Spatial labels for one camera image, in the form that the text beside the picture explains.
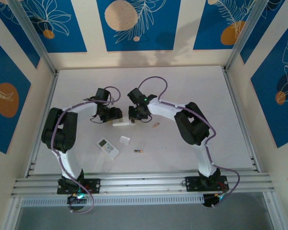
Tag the aluminium table side rail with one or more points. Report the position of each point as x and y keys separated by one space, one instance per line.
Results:
x=231 y=83
x=51 y=91

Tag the white battery compartment cover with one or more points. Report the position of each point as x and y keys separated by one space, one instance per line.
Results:
x=124 y=140

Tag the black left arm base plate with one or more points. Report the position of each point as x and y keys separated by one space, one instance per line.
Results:
x=93 y=185

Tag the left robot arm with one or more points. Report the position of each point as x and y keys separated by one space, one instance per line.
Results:
x=60 y=134

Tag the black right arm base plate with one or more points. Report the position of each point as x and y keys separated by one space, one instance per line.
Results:
x=192 y=183

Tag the black AAA battery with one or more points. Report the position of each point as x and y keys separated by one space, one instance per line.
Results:
x=138 y=151

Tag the white remote control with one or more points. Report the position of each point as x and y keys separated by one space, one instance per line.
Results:
x=123 y=123
x=107 y=148

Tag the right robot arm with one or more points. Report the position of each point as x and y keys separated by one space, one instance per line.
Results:
x=192 y=127

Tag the aluminium frame post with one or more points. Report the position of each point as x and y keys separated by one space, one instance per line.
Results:
x=33 y=36
x=242 y=36

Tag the aluminium frame leg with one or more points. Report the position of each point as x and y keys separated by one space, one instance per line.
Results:
x=271 y=215
x=12 y=215

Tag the aluminium mounting rail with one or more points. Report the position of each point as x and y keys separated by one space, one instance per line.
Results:
x=144 y=182

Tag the black controller board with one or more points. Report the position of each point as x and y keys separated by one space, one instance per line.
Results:
x=76 y=197
x=211 y=200

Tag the copper coloured AAA battery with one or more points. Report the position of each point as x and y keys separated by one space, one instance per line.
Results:
x=155 y=125

